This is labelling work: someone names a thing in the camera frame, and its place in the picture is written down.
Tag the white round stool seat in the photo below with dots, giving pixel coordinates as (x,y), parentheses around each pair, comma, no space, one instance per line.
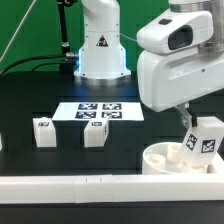
(163,158)

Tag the thin white rod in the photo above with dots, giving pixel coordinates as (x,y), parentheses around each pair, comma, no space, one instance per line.
(11,40)

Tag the white marker tag sheet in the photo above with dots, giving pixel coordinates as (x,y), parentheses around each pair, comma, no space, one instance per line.
(69,111)

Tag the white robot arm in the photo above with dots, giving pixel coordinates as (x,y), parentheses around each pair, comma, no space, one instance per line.
(102,59)

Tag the white L-shaped fence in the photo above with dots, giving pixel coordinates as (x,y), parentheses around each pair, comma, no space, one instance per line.
(110,188)

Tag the white block at left edge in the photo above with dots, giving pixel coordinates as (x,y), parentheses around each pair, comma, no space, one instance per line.
(1,146)

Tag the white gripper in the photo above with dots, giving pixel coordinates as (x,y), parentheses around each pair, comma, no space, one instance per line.
(170,70)

